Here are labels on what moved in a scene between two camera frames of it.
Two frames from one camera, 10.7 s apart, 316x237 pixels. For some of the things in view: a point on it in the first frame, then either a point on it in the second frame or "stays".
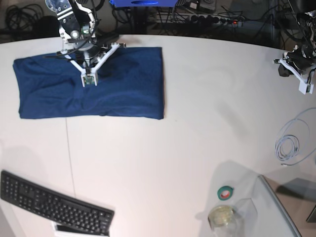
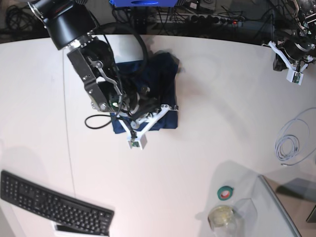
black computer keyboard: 27,193 stays
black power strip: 216,19 stays
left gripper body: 87,51 -> 140,101
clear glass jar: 222,221 stays
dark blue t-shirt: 130,84 -> 149,84
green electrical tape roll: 225,192 stays
